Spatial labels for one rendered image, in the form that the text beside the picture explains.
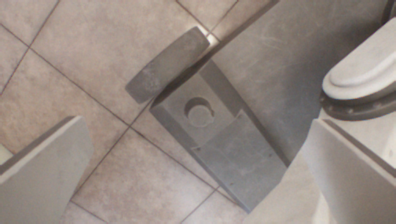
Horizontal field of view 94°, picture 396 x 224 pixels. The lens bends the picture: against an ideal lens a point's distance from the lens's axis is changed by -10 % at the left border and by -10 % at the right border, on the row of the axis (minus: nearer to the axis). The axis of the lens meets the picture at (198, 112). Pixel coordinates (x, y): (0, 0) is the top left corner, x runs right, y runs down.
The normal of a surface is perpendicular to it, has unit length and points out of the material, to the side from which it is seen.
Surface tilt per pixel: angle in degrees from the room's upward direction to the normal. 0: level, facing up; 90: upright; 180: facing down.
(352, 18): 0
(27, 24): 0
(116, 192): 0
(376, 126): 90
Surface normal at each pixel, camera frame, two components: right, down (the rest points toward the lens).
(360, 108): -0.63, -0.73
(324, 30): 0.07, 0.28
